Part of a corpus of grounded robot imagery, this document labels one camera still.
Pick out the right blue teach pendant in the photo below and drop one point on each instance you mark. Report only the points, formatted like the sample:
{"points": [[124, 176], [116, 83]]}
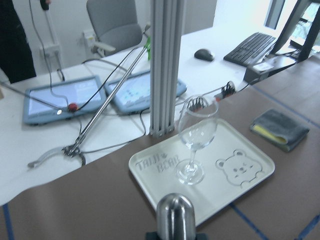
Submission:
{"points": [[135, 93]]}

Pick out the steel squeezer handle rod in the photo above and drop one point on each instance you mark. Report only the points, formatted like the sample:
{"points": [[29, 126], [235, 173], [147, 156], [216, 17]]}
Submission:
{"points": [[175, 218]]}

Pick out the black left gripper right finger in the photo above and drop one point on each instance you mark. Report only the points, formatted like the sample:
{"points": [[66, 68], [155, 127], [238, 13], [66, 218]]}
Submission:
{"points": [[201, 236]]}

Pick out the power strip with plugs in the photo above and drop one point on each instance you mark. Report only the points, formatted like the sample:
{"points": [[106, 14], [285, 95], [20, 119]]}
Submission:
{"points": [[197, 103], [226, 91]]}

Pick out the black keyboard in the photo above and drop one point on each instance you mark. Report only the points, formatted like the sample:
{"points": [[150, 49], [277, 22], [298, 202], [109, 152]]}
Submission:
{"points": [[253, 48]]}

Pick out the black monitor stand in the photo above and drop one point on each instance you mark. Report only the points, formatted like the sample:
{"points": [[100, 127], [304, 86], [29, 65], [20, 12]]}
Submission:
{"points": [[300, 30]]}

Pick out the grey office chair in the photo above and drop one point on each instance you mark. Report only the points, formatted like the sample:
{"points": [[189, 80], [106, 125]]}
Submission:
{"points": [[115, 25]]}

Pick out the grey yellow folded cloth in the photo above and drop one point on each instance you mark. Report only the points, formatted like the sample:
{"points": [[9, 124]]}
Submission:
{"points": [[279, 129]]}

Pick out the aluminium frame post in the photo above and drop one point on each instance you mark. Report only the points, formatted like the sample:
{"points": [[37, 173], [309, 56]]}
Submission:
{"points": [[167, 20]]}

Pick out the near power strip with plugs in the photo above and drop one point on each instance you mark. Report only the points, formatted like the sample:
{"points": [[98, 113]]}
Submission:
{"points": [[197, 103]]}

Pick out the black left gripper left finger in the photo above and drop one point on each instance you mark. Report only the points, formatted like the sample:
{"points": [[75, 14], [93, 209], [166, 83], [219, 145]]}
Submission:
{"points": [[151, 236]]}

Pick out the far power strip with plugs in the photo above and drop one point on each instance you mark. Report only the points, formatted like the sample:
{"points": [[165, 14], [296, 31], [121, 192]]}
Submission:
{"points": [[226, 91]]}

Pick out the blue teach pendant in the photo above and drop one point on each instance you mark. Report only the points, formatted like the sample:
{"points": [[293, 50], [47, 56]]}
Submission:
{"points": [[63, 100], [135, 93]]}

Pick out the left blue teach pendant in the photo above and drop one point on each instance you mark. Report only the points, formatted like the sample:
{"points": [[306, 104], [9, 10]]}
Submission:
{"points": [[63, 100]]}

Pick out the clear wine glass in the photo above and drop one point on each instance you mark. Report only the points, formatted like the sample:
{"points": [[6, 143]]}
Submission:
{"points": [[196, 130]]}

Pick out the cream bear serving tray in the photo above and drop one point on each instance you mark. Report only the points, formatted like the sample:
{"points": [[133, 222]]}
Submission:
{"points": [[232, 165]]}

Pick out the metal reacher grabber tool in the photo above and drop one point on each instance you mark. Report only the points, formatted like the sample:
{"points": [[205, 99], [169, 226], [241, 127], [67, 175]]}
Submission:
{"points": [[73, 149]]}

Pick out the black computer mouse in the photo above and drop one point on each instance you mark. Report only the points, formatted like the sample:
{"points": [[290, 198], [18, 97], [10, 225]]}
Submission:
{"points": [[204, 54]]}

